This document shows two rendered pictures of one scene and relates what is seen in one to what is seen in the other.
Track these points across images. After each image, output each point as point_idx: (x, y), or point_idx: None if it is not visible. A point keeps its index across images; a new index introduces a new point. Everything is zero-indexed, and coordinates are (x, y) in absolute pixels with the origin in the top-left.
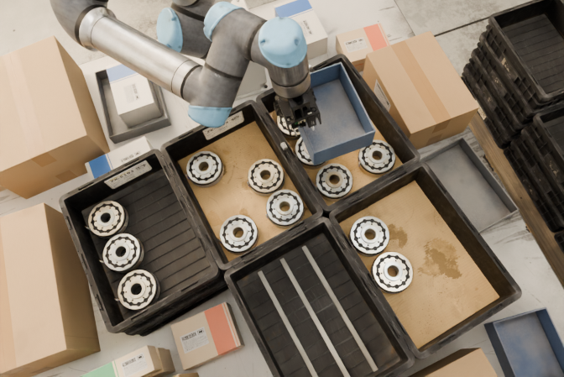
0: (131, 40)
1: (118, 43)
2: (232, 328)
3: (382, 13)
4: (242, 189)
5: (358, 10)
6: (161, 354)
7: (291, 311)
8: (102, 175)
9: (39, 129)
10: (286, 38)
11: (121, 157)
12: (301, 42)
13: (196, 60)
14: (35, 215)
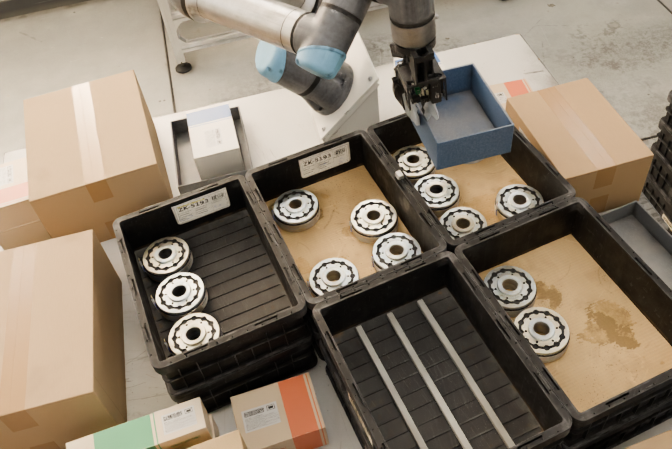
0: None
1: None
2: (314, 405)
3: (528, 77)
4: (342, 235)
5: (498, 73)
6: (214, 426)
7: (399, 377)
8: (171, 198)
9: (100, 156)
10: None
11: None
12: None
13: (294, 118)
14: (80, 242)
